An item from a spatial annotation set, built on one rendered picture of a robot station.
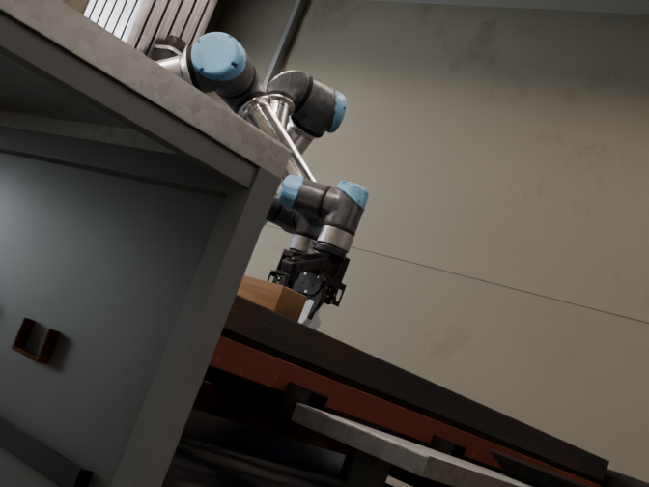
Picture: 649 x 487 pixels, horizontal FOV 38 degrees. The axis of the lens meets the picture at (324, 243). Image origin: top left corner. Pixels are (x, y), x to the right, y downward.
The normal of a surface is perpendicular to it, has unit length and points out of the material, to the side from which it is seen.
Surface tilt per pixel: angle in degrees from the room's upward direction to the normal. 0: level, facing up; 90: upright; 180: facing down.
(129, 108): 90
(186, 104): 90
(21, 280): 90
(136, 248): 90
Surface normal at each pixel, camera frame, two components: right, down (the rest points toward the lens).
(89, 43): 0.71, 0.16
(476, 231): -0.54, -0.32
